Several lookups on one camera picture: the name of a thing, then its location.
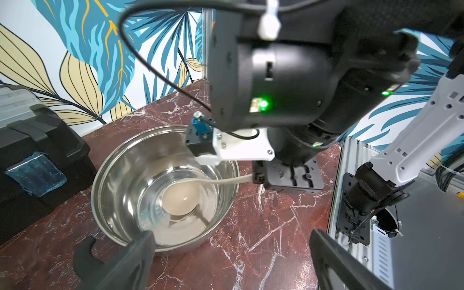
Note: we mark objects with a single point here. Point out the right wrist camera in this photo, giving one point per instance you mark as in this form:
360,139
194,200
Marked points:
211,146

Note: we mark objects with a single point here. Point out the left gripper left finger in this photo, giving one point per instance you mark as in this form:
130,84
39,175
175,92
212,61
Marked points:
128,270

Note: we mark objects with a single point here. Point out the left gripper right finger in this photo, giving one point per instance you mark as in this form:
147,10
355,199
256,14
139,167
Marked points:
336,269

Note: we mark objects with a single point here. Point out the beige plastic ladle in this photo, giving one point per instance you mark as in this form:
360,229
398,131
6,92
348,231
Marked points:
181,197

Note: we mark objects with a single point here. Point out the stainless steel pot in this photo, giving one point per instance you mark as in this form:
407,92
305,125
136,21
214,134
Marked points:
126,196

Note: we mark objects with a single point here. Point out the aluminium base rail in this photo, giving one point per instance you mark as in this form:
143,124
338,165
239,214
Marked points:
428,253

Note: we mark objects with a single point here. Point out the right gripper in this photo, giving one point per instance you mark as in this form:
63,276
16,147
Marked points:
275,176

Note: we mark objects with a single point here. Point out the black plastic toolbox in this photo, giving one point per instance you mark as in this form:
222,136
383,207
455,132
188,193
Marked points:
43,161

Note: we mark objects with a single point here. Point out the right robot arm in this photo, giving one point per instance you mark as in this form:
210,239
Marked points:
308,71

